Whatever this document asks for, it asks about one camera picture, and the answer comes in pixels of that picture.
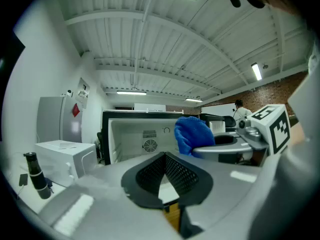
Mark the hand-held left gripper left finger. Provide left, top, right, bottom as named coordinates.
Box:
left=121, top=151, right=166, bottom=209

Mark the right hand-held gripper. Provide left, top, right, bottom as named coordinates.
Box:
left=192, top=103, right=292, bottom=164

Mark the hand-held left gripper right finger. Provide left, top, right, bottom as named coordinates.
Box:
left=164, top=151, right=214, bottom=209

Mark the blue cleaning cloth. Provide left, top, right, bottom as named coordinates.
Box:
left=174, top=115, right=216, bottom=157

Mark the black mini fridge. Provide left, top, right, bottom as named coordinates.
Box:
left=101, top=110, right=201, bottom=166

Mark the person's right forearm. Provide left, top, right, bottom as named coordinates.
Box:
left=289, top=122, right=306, bottom=146

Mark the whiteboard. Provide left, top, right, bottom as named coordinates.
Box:
left=199, top=103, right=237, bottom=118

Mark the wooden top table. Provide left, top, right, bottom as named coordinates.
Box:
left=162, top=203, right=181, bottom=233

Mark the black office chair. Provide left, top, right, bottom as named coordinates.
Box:
left=96, top=131, right=105, bottom=164

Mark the white microwave oven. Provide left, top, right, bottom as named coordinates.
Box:
left=34, top=140, right=97, bottom=188

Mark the person's white shirt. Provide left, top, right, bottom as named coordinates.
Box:
left=249, top=37, right=320, bottom=240

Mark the white table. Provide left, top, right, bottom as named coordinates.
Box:
left=16, top=178, right=66, bottom=215

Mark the tall grey fridge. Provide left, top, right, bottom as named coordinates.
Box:
left=36, top=95, right=83, bottom=144

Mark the black smartphone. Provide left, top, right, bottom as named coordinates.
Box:
left=18, top=173, right=29, bottom=187

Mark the black camera on table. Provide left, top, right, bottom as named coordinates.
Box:
left=23, top=151, right=52, bottom=200

